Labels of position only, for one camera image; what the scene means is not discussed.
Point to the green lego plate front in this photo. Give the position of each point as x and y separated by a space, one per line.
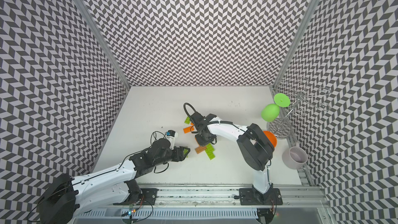
210 154

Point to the grey mauve cup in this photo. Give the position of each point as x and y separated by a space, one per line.
294 157

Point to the orange plastic bowl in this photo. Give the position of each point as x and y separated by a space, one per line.
271 137

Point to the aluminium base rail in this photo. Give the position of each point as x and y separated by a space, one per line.
287 204

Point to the aluminium corner post left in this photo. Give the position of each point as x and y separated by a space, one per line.
81 6

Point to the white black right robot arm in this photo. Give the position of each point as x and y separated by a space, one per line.
256 149

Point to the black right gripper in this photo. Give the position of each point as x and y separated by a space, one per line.
198 139

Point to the aluminium corner post right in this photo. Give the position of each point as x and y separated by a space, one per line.
296 41

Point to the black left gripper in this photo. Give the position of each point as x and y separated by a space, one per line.
179 153

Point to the wire glass rack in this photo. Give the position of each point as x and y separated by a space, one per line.
282 127

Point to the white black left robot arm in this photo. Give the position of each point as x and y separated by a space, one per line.
67 197

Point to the brown lego plate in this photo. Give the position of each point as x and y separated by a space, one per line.
200 149

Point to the aluminium corner post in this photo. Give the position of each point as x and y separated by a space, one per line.
296 41
81 6

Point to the green plastic wine glass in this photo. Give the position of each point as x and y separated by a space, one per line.
271 111

